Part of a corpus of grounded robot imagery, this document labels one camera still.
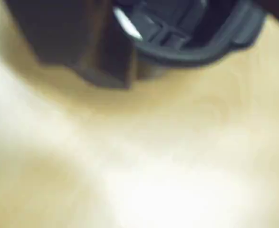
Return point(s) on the white marker red cap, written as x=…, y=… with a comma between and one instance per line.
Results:
x=127, y=22

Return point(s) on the black plastic bowl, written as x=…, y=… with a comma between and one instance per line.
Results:
x=189, y=58

